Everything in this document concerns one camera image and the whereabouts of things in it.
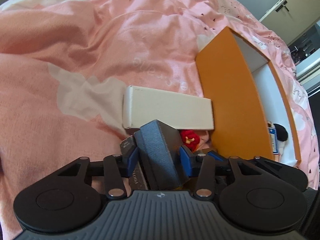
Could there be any black box gold lettering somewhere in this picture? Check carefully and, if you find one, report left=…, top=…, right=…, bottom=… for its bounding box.
left=119, top=135, right=148, bottom=190

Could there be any red orange crochet fruit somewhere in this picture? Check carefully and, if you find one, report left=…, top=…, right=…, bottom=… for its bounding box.
left=180, top=129, right=200, bottom=152

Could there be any orange plush keychain with tag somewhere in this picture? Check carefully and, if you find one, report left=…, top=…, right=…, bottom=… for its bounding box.
left=267, top=121, right=279, bottom=155

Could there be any white black plush toy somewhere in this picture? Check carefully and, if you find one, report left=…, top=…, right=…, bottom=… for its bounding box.
left=273, top=124, right=289, bottom=155

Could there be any orange white cardboard box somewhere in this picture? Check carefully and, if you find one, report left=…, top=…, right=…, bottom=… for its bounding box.
left=195, top=27, right=301, bottom=166

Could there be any pink patterned duvet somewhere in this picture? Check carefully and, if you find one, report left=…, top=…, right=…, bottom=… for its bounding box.
left=1, top=0, right=319, bottom=239

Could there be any cream door with handle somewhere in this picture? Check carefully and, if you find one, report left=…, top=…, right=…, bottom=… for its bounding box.
left=259, top=0, right=320, bottom=45

